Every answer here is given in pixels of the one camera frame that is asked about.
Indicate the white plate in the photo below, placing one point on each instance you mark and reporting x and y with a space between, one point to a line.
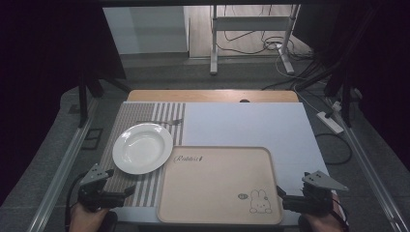
141 149

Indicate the white power strip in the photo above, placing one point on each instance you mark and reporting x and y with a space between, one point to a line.
329 122

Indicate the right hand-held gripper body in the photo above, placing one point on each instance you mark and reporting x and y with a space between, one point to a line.
319 193

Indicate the black floor frame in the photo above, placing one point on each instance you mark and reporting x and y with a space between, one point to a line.
92 139

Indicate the grey striped placemat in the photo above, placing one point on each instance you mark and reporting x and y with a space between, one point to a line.
138 109

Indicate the person's right hand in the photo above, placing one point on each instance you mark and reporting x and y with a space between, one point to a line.
325 223

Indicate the white board sheet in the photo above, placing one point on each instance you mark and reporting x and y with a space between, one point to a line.
251 125

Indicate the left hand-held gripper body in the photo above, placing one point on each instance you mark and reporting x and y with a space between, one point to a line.
94 175

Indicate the white metal stand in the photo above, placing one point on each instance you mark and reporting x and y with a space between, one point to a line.
249 23

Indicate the person's left hand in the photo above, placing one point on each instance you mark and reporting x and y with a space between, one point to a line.
85 220

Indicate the black metal stand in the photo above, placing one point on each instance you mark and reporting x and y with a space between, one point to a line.
83 96
345 96

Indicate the dark curtain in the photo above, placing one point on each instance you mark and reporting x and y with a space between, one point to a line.
48 48
377 48

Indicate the aluminium rail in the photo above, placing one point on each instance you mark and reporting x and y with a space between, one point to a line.
64 164
370 170

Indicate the metal fork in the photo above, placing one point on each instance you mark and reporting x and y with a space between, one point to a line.
161 122

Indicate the beige tray with rabbit print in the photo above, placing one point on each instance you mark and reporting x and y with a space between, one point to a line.
212 183

